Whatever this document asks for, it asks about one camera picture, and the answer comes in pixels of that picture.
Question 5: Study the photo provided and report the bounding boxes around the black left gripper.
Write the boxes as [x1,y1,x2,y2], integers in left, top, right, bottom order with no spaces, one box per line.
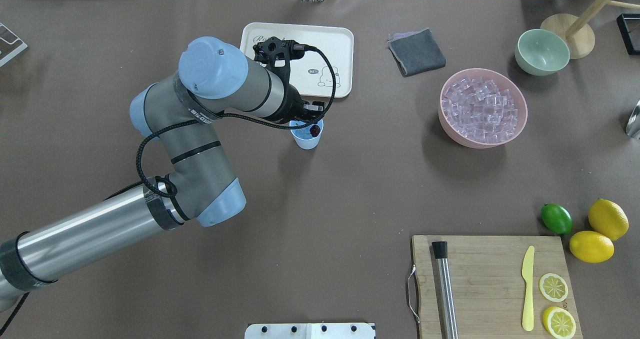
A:
[253,36,326,125]

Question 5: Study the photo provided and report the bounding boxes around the dark red cherry pair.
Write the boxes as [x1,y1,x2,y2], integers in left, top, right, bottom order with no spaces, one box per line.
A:
[309,124,322,138]

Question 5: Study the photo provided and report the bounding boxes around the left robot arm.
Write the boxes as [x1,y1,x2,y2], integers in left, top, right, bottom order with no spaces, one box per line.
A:
[0,36,330,311]

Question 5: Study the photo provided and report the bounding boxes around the light blue plastic cup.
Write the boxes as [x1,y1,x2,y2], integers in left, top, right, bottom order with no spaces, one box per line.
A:
[289,120,324,150]

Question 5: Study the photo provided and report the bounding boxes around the pink bowl of ice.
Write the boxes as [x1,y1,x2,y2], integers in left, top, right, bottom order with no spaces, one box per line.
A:
[438,68,528,149]

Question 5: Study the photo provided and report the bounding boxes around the wooden cup stand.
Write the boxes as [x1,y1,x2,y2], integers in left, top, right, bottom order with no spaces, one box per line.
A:
[539,0,639,60]

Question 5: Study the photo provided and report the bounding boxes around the steel shaker cup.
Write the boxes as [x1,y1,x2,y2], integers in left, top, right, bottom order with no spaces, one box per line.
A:
[625,100,640,140]

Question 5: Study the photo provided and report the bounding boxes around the cream rabbit tray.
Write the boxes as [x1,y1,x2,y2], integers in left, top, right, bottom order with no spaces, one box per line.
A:
[240,22,355,98]

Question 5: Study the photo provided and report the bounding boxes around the grey folded cloth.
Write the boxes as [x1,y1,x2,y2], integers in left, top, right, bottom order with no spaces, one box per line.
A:
[387,27,447,77]

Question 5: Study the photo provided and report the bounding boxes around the wooden cutting board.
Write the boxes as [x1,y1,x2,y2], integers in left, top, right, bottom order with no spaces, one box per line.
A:
[411,235,571,339]

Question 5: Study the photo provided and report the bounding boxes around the green ceramic bowl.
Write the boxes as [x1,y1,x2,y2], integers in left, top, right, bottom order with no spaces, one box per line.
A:
[514,28,570,76]

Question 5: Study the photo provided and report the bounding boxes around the steel muddler black tip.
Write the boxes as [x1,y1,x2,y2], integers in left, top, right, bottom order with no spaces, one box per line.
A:
[432,241,460,339]

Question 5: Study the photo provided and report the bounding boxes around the green lime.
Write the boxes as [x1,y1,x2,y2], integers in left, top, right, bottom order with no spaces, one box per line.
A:
[541,203,574,235]

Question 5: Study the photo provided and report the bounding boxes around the yellow plastic knife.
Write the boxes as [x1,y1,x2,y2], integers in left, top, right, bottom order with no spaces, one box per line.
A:
[521,245,535,332]

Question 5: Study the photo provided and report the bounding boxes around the lemon slice upper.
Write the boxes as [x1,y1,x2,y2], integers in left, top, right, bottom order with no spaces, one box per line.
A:
[538,272,569,303]

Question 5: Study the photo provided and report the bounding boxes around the lemon slice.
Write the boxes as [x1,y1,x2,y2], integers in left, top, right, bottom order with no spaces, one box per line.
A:
[538,272,569,303]
[542,306,578,339]

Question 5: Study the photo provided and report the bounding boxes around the yellow lemon near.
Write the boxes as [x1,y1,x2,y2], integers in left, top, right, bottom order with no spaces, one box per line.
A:
[569,230,615,264]

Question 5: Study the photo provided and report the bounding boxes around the yellow lemon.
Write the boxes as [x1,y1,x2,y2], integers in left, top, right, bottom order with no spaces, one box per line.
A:
[587,198,630,241]
[569,230,615,264]

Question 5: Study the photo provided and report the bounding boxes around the yellow lemon far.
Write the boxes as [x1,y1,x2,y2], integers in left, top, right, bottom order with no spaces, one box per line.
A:
[587,198,630,241]

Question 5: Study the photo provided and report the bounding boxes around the lemon slice lower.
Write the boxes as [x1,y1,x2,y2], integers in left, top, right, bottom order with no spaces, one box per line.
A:
[542,306,578,339]

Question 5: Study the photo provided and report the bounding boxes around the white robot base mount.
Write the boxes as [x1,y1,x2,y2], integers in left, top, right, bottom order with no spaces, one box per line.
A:
[244,322,377,339]

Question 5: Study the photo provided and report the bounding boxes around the white wire cup rack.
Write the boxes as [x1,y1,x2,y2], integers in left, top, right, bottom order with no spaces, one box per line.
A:
[0,23,29,67]

